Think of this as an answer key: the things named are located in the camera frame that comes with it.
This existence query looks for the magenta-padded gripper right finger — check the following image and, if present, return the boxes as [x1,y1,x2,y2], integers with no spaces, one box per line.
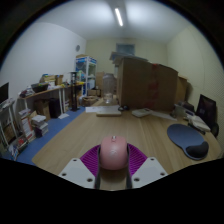
[126,143,168,190]

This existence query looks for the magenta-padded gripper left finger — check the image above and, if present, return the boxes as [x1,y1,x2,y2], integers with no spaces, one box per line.
[58,143,102,190]

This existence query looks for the pink computer mouse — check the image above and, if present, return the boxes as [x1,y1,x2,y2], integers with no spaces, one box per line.
[99,134,129,172]

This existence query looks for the blue mouse pad with wrist rest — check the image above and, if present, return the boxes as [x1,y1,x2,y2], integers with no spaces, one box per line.
[166,123,210,161]

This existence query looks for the white remote control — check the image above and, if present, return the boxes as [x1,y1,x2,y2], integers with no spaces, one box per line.
[131,107,153,118]

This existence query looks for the stack of books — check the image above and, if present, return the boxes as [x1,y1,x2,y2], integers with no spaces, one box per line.
[19,108,50,139]

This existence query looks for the white metal rack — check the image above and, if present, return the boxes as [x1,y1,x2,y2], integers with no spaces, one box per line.
[0,99,21,151]

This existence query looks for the black office chair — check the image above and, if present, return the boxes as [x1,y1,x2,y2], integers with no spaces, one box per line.
[195,93,220,138]

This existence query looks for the wooden side desk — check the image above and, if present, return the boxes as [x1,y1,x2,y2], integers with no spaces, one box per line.
[18,82,86,114]

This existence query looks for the large brown cardboard box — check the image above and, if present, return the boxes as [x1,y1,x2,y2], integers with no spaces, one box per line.
[117,56,179,113]

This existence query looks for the narrow brown cardboard box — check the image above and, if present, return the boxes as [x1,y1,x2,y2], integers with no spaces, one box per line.
[175,75,189,104]

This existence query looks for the clear plastic jug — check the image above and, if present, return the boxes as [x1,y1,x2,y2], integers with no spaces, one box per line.
[102,73,117,104]

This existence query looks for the white and blue shelf unit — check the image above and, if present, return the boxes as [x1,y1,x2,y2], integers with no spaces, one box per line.
[75,54,98,98]

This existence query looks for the black monitor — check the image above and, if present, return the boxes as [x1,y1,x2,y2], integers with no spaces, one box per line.
[0,82,10,104]

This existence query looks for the long ceiling light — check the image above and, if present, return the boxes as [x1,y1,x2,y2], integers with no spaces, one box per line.
[114,7,124,28]

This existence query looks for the small wall window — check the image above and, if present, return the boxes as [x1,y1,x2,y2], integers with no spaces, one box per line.
[115,42,136,56]

